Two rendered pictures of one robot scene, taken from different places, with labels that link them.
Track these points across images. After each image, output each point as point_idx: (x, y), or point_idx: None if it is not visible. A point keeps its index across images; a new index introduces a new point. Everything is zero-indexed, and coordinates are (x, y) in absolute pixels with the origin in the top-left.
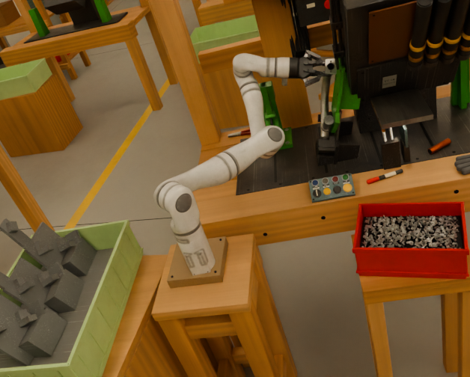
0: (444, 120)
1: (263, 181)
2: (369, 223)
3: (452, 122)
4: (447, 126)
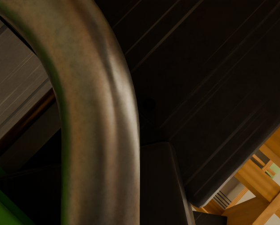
0: (26, 53)
1: None
2: None
3: (19, 70)
4: (1, 77)
